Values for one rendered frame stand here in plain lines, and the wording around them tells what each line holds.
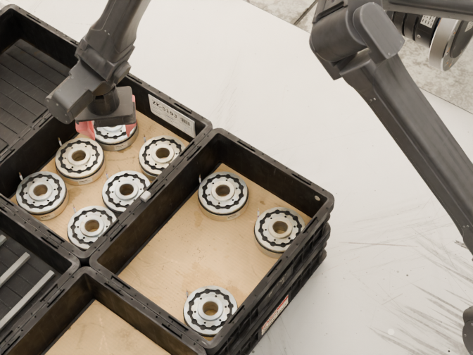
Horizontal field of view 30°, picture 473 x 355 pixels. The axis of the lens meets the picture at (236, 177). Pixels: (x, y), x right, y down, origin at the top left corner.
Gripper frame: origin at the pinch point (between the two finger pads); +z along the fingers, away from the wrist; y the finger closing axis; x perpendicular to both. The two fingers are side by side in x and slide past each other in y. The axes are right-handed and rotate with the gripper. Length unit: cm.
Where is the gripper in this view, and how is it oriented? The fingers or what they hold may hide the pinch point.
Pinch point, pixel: (110, 133)
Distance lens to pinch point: 165.5
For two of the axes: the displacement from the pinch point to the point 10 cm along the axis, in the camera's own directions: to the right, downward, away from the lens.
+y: 9.9, -1.1, 0.4
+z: 0.2, 5.5, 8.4
